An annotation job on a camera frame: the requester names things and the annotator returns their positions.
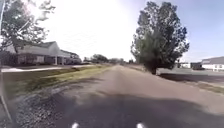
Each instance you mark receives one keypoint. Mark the distant row of trees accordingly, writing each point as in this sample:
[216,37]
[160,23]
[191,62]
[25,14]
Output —
[99,58]

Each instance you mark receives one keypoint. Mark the grey asphalt road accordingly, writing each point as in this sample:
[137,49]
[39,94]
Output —
[126,103]

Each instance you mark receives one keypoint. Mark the tall dark tree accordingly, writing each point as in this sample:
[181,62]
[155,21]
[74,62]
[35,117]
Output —
[160,36]

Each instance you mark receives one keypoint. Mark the grass verge with bare patches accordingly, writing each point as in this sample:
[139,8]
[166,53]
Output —
[50,78]

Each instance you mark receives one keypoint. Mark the robot's own part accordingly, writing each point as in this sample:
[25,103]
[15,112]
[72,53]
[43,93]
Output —
[140,125]
[75,125]

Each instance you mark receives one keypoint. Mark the pale house with grey roof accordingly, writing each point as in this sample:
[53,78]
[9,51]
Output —
[36,51]

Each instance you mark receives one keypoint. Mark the small low building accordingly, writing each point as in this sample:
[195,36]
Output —
[195,66]

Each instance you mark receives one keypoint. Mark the grey paved lot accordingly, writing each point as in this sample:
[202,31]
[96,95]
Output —
[200,77]

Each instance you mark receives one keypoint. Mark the pale side road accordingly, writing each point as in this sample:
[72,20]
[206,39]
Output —
[23,69]

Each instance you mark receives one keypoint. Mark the gravel strip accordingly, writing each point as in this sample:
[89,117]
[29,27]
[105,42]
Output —
[33,110]

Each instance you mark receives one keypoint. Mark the dry grass verge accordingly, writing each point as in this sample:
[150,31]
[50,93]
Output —
[206,87]

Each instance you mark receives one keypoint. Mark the low white building dark roof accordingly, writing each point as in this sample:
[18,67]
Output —
[213,63]

